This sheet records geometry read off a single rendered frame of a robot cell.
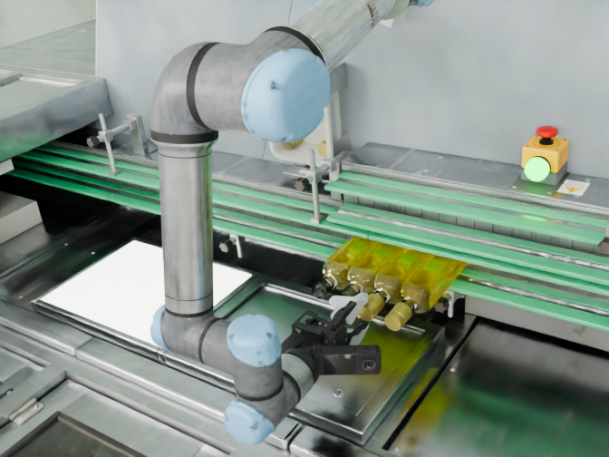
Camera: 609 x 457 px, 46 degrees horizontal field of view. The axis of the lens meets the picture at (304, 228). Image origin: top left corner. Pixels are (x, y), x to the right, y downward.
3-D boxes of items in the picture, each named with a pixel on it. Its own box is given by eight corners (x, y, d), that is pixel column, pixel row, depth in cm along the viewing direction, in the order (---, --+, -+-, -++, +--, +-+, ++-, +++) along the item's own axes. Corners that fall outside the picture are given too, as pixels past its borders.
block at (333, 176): (343, 186, 165) (328, 199, 160) (341, 149, 161) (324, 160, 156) (357, 189, 164) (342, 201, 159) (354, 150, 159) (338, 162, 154)
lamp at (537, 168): (526, 175, 138) (521, 181, 135) (527, 153, 135) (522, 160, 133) (550, 179, 135) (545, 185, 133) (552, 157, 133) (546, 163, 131)
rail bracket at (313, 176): (329, 206, 161) (297, 230, 152) (323, 136, 153) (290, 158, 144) (340, 209, 160) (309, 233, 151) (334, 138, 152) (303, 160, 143)
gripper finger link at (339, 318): (348, 294, 126) (323, 329, 121) (355, 296, 125) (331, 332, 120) (352, 313, 129) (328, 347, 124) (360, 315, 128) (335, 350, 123)
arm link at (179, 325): (120, 38, 95) (139, 360, 112) (185, 44, 90) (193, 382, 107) (178, 33, 104) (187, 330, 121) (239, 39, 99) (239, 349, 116)
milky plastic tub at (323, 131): (290, 145, 177) (270, 158, 171) (281, 55, 166) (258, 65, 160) (351, 155, 168) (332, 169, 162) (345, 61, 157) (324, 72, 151)
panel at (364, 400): (136, 245, 194) (33, 310, 170) (133, 235, 192) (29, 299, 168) (445, 337, 147) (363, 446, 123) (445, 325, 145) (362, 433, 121)
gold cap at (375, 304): (368, 306, 136) (356, 319, 132) (367, 291, 134) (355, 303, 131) (384, 311, 134) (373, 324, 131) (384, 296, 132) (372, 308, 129)
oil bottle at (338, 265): (371, 241, 160) (319, 289, 144) (369, 218, 157) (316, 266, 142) (393, 246, 157) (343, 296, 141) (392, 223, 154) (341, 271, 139)
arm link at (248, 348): (196, 327, 104) (205, 384, 110) (258, 349, 99) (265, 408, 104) (227, 299, 110) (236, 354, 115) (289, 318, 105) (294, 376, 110)
